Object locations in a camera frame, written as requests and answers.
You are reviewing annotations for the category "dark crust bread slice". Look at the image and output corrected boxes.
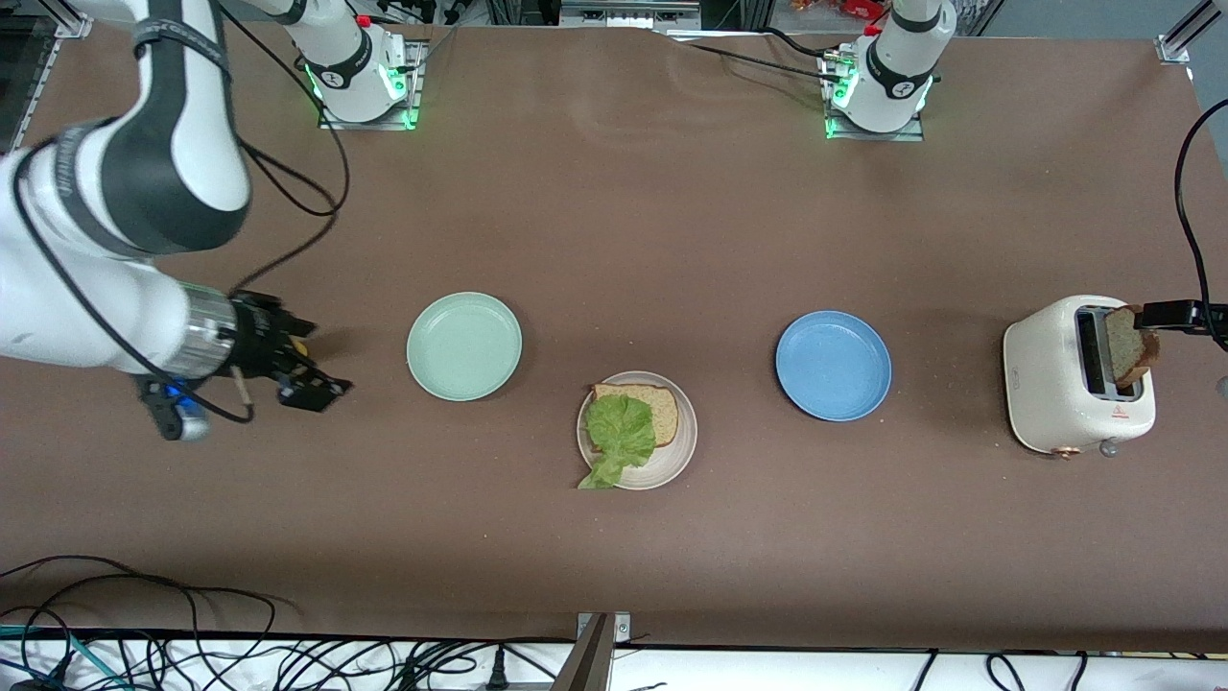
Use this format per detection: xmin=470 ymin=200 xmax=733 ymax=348
xmin=1103 ymin=304 xmax=1162 ymax=390

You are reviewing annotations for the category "pale green plate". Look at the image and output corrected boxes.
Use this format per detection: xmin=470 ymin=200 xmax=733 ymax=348
xmin=406 ymin=292 xmax=524 ymax=402

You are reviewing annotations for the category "black looping cable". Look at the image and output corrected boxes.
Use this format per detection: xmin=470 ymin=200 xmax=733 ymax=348
xmin=0 ymin=555 xmax=303 ymax=691

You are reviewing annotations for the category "light crust bread slice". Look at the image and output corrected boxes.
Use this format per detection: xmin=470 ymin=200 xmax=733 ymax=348
xmin=590 ymin=383 xmax=680 ymax=449

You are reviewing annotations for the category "aluminium frame profile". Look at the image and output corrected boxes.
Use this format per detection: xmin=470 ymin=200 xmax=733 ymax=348
xmin=38 ymin=0 xmax=92 ymax=39
xmin=1156 ymin=0 xmax=1228 ymax=66

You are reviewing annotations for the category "teal cable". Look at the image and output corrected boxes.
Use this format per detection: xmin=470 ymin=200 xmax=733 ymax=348
xmin=0 ymin=624 xmax=130 ymax=691

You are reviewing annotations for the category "green lettuce leaf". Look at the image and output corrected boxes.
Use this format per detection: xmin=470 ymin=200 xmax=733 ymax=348
xmin=577 ymin=393 xmax=658 ymax=491

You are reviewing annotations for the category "metal base plate right arm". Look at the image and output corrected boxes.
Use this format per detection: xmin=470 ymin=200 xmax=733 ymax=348
xmin=317 ymin=38 xmax=428 ymax=131

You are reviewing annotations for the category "grey device box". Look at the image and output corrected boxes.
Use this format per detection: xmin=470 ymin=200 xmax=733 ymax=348
xmin=559 ymin=0 xmax=701 ymax=30

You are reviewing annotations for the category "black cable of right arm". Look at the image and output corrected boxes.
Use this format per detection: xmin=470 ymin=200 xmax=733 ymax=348
xmin=216 ymin=0 xmax=348 ymax=423

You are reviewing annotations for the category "cream white toaster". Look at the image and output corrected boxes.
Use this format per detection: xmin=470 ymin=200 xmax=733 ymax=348
xmin=1003 ymin=294 xmax=1158 ymax=460

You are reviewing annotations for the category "aluminium post with bracket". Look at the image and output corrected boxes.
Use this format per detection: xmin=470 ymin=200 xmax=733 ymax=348
xmin=552 ymin=612 xmax=631 ymax=691

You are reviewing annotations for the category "red packet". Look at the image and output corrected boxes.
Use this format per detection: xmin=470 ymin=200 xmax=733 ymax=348
xmin=791 ymin=0 xmax=886 ymax=20

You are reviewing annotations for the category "metal base plate left arm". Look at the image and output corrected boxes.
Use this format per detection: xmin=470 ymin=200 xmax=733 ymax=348
xmin=820 ymin=48 xmax=927 ymax=143

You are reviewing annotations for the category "black cable at arm base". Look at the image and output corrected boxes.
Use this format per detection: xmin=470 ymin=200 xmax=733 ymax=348
xmin=662 ymin=27 xmax=850 ymax=85

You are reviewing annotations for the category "beige plate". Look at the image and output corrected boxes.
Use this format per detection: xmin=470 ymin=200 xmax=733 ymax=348
xmin=577 ymin=370 xmax=698 ymax=491

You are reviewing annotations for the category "blue plate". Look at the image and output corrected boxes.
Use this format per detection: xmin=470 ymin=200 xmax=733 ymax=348
xmin=775 ymin=310 xmax=893 ymax=422

